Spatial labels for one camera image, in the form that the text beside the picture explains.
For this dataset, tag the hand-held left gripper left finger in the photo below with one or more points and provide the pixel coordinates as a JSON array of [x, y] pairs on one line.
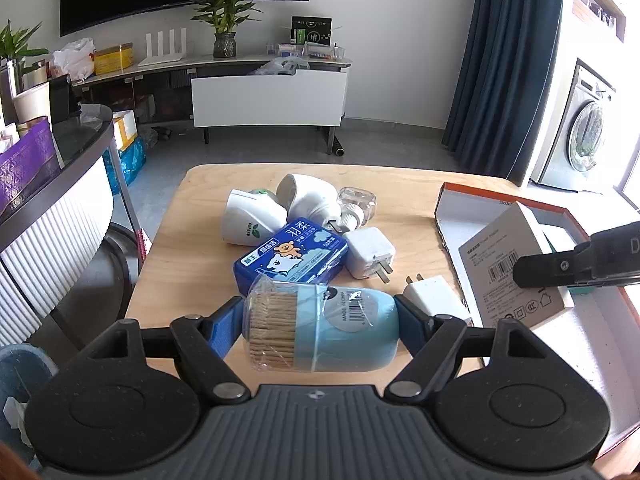
[[225, 325]]

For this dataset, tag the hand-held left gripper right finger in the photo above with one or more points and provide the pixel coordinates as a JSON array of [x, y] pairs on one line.
[[407, 322]]

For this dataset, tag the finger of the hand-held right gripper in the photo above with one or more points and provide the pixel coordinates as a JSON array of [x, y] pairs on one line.
[[550, 267]]

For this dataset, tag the teal white small carton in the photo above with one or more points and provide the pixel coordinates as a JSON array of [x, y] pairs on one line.
[[556, 240]]

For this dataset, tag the grey white adapter package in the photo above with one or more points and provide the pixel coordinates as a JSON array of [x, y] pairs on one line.
[[500, 260]]

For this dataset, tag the blue toothpick jar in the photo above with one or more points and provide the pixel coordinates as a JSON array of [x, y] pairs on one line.
[[350, 340]]

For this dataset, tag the white cube charger plug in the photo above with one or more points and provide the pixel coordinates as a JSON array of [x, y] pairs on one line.
[[367, 252]]

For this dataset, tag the white cardboard box orange rim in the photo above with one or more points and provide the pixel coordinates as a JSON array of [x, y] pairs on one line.
[[550, 360]]

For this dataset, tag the blue dental floss box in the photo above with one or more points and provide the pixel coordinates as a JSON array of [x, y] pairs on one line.
[[295, 255]]

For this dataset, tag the white plug-in heater green logo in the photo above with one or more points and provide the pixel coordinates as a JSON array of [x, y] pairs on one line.
[[245, 215]]

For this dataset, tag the clear liquid refill bottle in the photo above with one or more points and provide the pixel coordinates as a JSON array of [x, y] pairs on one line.
[[357, 202]]

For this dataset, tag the white washing machine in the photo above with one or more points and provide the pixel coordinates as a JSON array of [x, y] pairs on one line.
[[575, 130]]

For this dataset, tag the plain white plug-in heater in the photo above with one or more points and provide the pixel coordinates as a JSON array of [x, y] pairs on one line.
[[305, 195]]

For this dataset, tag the blue plastic bag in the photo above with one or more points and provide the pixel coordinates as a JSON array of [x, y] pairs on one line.
[[127, 165]]

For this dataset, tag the black rolled mat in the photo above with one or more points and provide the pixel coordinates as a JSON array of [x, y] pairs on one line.
[[339, 145]]

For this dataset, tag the curved ribbed white side cabinet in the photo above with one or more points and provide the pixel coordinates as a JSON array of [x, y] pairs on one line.
[[60, 220]]

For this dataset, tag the grey trash bin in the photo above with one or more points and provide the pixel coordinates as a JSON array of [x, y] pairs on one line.
[[20, 375]]

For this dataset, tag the dark blue curtain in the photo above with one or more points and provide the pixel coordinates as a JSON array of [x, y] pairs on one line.
[[505, 60]]

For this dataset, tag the white orange cardboard carton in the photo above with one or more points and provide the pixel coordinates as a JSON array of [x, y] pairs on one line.
[[124, 127]]

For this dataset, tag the white television cabinet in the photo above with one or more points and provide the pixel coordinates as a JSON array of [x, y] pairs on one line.
[[270, 100]]

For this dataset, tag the purple patterned gift box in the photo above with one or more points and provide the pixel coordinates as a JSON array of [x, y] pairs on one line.
[[25, 160]]

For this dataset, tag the grey plastic bag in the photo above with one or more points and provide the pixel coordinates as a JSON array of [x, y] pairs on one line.
[[280, 66]]

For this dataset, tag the black glossy stand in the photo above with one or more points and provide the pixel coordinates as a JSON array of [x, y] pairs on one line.
[[62, 97]]

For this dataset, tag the white router with antennas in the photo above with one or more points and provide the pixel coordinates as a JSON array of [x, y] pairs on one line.
[[162, 50]]

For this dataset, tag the clear plastic organizer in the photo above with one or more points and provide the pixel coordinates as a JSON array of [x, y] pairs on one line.
[[310, 51]]

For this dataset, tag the yellow tin box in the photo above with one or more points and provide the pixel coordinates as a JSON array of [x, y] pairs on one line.
[[114, 59]]

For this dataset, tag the white cup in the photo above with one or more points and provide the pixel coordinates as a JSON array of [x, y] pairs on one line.
[[31, 102]]

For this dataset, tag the white plastic bag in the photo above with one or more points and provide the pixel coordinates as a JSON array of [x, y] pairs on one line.
[[75, 60]]

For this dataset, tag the green and black carton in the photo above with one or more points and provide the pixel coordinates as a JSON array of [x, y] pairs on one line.
[[312, 30]]

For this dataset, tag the potted bamboo plant dark vase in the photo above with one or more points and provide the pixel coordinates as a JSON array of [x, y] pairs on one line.
[[225, 10]]

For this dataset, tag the green leafy houseplant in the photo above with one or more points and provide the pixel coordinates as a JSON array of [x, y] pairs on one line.
[[15, 45]]

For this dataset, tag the wooden wall shelf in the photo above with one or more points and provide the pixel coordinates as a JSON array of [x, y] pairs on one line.
[[597, 5]]

